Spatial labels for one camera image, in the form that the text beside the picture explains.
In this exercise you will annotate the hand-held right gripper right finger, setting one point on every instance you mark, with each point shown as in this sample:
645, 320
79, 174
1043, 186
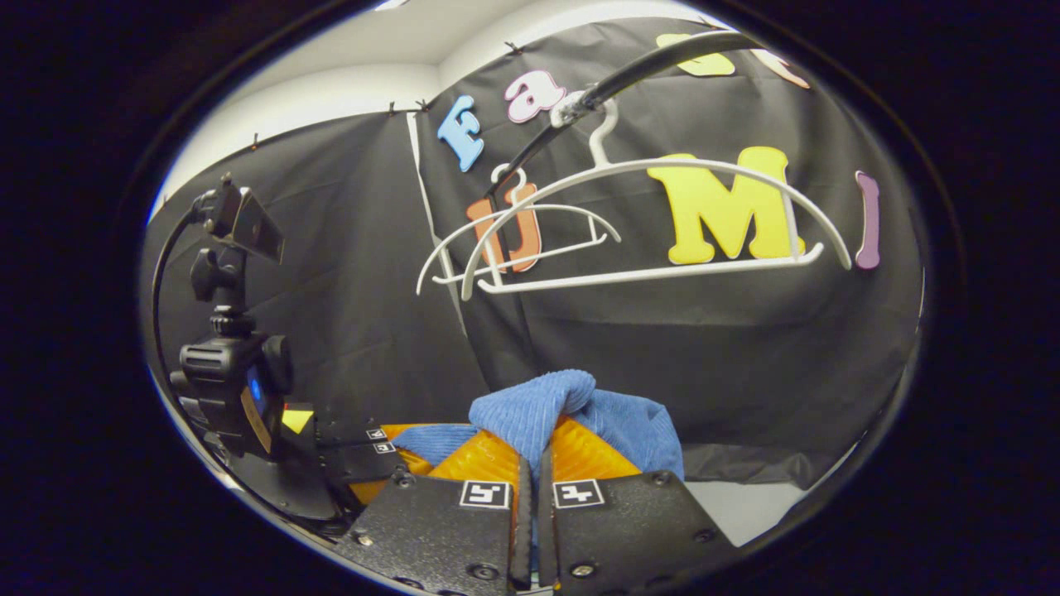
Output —
629, 530

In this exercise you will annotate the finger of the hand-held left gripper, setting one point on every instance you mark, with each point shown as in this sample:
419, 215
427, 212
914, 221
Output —
352, 432
364, 463

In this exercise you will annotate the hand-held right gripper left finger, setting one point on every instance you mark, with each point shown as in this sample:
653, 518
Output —
439, 530

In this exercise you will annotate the white clothes hanger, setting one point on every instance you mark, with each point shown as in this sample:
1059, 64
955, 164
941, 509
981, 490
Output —
662, 272
546, 253

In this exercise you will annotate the black clothes rack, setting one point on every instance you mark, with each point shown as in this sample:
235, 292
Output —
654, 60

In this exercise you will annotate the black backdrop cloth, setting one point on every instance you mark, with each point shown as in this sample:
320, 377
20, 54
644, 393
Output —
745, 356

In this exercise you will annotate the silver tape wrap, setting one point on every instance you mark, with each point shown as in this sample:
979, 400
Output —
571, 108

